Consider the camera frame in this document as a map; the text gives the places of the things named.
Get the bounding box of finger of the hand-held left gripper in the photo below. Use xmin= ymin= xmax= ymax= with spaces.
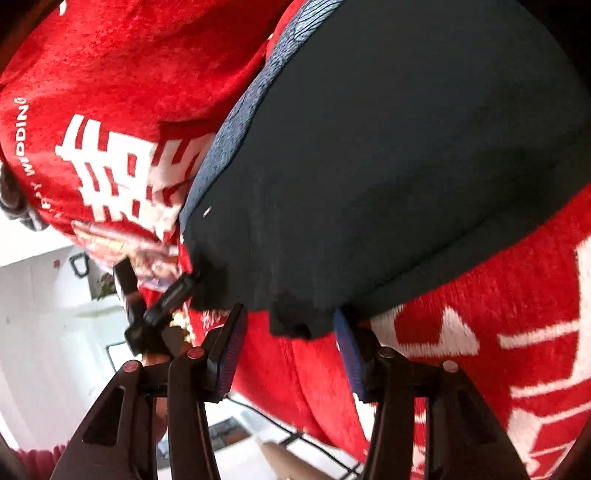
xmin=144 ymin=273 xmax=200 ymax=326

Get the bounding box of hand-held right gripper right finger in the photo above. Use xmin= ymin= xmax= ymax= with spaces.
xmin=334 ymin=308 xmax=529 ymax=480

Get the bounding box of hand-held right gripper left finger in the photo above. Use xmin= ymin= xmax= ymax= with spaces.
xmin=51 ymin=303 xmax=249 ymax=480

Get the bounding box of black pants grey waistband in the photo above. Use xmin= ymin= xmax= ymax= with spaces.
xmin=179 ymin=0 xmax=591 ymax=340

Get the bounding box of person's left hand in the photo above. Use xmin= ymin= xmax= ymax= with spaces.
xmin=154 ymin=398 xmax=170 ymax=446

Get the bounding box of dark rectangular object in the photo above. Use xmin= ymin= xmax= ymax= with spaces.
xmin=210 ymin=418 xmax=252 ymax=449

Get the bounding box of beige rounded object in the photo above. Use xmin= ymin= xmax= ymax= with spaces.
xmin=261 ymin=440 xmax=324 ymax=480

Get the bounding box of red bed cover white pattern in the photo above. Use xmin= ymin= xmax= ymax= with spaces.
xmin=139 ymin=185 xmax=591 ymax=480

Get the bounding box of grey striped cloth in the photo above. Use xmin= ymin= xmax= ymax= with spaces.
xmin=0 ymin=161 xmax=47 ymax=232

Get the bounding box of red quilt small white print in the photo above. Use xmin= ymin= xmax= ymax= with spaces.
xmin=0 ymin=0 xmax=305 ymax=259

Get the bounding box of black cable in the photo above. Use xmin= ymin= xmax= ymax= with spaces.
xmin=226 ymin=394 xmax=365 ymax=476

